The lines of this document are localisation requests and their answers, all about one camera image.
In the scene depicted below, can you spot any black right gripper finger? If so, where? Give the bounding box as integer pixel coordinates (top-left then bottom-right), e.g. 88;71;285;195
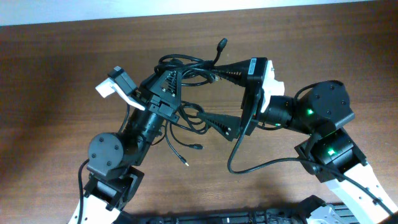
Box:
197;112;241;141
213;59;251;87

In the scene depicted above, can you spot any black USB cable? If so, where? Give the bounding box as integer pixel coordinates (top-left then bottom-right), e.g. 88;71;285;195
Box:
154;37;228;167

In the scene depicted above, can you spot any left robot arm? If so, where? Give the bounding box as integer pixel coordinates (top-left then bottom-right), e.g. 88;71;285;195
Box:
70;67;182;223

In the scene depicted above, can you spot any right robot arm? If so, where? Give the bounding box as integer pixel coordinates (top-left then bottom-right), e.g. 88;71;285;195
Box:
198;57;397;223

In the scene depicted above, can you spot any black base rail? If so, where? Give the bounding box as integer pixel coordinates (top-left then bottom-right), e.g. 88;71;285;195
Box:
114;195;358;224

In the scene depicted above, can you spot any black right camera cable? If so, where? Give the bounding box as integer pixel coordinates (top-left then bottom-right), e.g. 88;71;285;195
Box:
226;90;396;218

